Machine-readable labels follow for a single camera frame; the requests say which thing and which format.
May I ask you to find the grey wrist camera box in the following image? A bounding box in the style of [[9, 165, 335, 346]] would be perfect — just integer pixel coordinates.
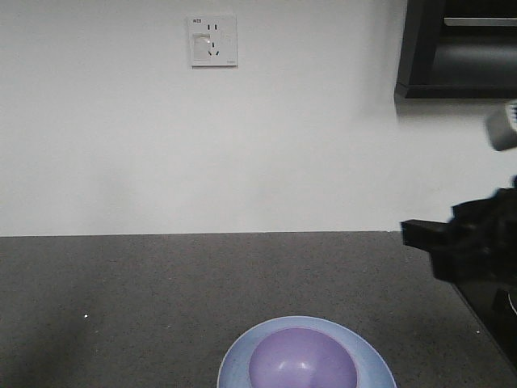
[[485, 99, 517, 151]]

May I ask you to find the purple plastic bowl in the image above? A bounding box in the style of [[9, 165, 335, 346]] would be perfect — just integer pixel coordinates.
[[248, 327, 359, 387]]

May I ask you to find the white wall power socket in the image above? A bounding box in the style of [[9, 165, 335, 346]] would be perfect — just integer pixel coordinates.
[[186, 15, 238, 68]]

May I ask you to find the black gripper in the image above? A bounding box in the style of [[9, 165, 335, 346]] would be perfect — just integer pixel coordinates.
[[401, 186, 516, 283]]

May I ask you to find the light blue plastic plate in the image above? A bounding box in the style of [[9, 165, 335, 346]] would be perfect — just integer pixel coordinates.
[[216, 316, 396, 387]]

